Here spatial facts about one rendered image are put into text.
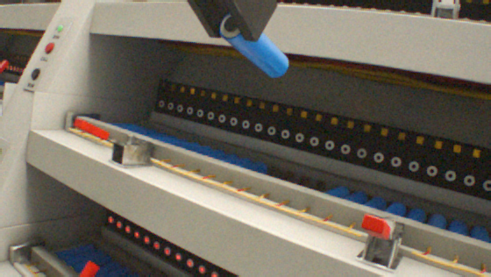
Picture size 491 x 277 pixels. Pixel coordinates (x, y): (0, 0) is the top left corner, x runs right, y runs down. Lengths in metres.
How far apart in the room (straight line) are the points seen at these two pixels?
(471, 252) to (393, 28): 0.19
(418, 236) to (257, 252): 0.12
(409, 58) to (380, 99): 0.20
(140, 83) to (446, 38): 0.48
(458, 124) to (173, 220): 0.35
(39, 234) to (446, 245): 0.52
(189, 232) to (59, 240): 0.33
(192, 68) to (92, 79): 0.18
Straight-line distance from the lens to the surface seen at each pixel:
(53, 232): 0.62
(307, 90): 0.55
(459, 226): 0.37
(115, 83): 0.61
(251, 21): 0.20
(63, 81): 0.56
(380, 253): 0.29
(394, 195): 0.42
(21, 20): 0.78
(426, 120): 0.50
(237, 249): 0.30
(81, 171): 0.44
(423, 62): 0.32
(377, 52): 0.33
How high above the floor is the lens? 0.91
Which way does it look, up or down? 11 degrees up
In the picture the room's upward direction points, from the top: 22 degrees clockwise
